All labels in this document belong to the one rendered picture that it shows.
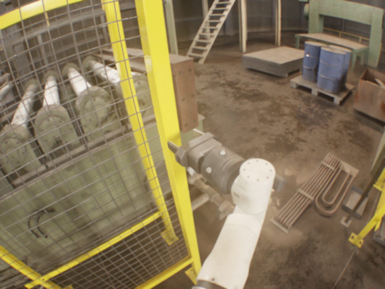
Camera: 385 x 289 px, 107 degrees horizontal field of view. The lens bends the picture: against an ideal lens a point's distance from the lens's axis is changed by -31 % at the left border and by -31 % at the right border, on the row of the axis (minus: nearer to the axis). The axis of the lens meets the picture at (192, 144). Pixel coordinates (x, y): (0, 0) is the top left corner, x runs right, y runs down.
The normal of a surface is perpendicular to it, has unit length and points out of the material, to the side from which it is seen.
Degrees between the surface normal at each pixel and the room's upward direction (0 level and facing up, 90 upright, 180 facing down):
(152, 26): 90
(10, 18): 90
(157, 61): 90
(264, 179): 3
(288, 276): 0
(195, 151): 0
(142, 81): 75
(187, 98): 90
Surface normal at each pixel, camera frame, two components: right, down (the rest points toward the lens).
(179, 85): 0.60, 0.43
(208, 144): -0.09, -0.80
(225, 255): -0.21, -0.89
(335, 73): -0.26, 0.59
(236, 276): 0.42, -0.53
